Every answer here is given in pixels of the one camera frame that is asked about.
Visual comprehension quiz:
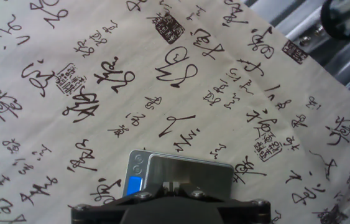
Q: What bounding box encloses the aluminium frame rail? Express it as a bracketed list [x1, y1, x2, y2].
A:
[282, 0, 350, 54]

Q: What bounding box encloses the silver digital pocket scale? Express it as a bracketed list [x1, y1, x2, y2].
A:
[121, 149, 236, 200]

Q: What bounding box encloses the beige calligraphy print cloth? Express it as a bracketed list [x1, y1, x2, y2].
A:
[0, 0, 350, 224]

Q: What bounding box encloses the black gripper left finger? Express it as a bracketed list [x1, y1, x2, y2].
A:
[70, 181, 172, 224]

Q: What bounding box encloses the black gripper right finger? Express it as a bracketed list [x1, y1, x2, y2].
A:
[171, 181, 272, 224]

